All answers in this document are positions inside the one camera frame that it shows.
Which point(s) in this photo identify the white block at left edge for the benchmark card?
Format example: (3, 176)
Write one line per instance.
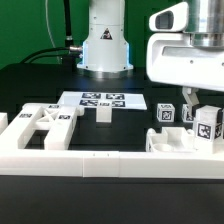
(3, 121)

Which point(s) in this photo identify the white marker cube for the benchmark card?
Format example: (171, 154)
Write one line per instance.
(185, 114)
(165, 112)

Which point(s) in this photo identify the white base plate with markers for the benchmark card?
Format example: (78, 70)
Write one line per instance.
(91, 99)

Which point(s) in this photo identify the white chair back frame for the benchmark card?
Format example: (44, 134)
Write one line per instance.
(58, 120)

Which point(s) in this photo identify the white marker cube left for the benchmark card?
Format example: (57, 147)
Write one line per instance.
(165, 112)

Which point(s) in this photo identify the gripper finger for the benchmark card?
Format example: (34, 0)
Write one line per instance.
(190, 96)

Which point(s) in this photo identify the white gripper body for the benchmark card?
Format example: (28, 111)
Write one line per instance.
(187, 45)

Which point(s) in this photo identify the white U-shaped fence frame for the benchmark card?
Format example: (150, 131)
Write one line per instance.
(34, 160)

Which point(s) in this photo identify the white marker cube right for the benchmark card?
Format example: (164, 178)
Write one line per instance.
(185, 114)

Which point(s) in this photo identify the white chair seat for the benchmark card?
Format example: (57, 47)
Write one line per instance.
(180, 140)

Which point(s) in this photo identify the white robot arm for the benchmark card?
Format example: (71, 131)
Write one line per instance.
(105, 52)

